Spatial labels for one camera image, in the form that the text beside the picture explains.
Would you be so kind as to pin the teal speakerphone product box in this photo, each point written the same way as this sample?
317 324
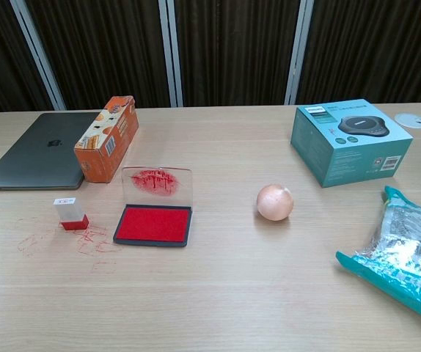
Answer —
342 157

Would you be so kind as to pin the grey partition frame post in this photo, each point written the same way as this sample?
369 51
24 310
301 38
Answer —
40 51
174 51
298 51

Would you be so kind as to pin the grey closed laptop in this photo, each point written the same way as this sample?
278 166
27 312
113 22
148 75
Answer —
31 154

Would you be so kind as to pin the peach-coloured ball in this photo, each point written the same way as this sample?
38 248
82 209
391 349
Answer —
274 202

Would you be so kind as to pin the orange snack carton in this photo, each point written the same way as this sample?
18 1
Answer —
100 161

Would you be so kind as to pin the red ink pad with lid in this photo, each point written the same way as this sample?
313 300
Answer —
152 225

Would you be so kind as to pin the teal and clear snack bag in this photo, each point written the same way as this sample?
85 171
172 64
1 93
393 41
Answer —
405 249

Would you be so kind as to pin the white and red stamp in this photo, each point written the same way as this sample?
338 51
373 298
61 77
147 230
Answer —
69 212

